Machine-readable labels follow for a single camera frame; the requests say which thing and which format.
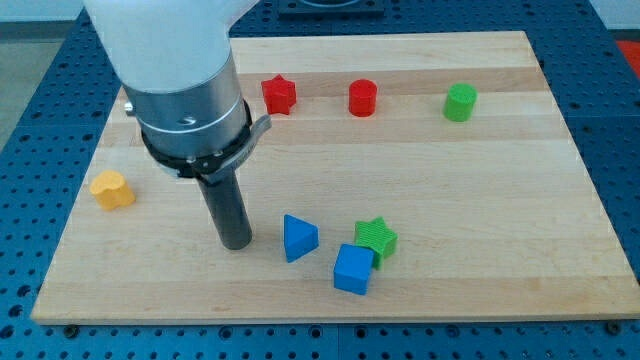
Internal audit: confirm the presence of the blue cube block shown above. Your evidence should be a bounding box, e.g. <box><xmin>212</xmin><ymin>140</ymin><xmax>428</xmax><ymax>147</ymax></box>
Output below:
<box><xmin>333</xmin><ymin>244</ymin><xmax>374</xmax><ymax>295</ymax></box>

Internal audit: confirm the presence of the blue triangle block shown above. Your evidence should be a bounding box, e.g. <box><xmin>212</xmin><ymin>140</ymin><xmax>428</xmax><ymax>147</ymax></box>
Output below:
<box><xmin>283</xmin><ymin>214</ymin><xmax>319</xmax><ymax>263</ymax></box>

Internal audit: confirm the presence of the green cylinder block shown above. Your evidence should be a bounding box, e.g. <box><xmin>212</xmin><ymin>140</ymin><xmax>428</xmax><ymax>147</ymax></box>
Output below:
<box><xmin>443</xmin><ymin>83</ymin><xmax>478</xmax><ymax>122</ymax></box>

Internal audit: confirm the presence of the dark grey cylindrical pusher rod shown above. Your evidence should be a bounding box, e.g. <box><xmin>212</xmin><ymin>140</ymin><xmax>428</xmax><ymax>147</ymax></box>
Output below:
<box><xmin>197</xmin><ymin>171</ymin><xmax>252</xmax><ymax>250</ymax></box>

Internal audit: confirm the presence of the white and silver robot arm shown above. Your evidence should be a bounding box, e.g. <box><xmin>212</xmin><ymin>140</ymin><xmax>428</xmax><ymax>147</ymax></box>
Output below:
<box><xmin>84</xmin><ymin>0</ymin><xmax>271</xmax><ymax>250</ymax></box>

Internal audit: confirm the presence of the red star block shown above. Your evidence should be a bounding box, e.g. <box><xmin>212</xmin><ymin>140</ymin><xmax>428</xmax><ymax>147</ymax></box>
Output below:
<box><xmin>261</xmin><ymin>74</ymin><xmax>297</xmax><ymax>115</ymax></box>

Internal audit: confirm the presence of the yellow heart block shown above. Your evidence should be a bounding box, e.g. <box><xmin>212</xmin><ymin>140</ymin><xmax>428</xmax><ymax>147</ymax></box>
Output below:
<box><xmin>89</xmin><ymin>170</ymin><xmax>136</xmax><ymax>211</ymax></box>

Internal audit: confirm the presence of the green star block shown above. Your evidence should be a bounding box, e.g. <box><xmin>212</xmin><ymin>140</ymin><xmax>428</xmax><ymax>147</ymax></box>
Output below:
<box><xmin>354</xmin><ymin>217</ymin><xmax>398</xmax><ymax>270</ymax></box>

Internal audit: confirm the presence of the light wooden board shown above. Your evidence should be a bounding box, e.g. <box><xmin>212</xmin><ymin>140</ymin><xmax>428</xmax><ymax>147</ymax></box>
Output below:
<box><xmin>31</xmin><ymin>31</ymin><xmax>639</xmax><ymax>325</ymax></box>

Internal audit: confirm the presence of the red cylinder block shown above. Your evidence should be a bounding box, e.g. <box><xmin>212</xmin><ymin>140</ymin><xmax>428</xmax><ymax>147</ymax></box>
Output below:
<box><xmin>348</xmin><ymin>79</ymin><xmax>378</xmax><ymax>117</ymax></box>

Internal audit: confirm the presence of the black clamp ring with lever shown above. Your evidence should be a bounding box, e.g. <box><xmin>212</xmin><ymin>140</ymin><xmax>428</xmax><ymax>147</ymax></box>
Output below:
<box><xmin>141</xmin><ymin>114</ymin><xmax>272</xmax><ymax>183</ymax></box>

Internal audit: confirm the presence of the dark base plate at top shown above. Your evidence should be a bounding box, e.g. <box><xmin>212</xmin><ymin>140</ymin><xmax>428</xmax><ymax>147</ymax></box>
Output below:
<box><xmin>275</xmin><ymin>0</ymin><xmax>387</xmax><ymax>18</ymax></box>

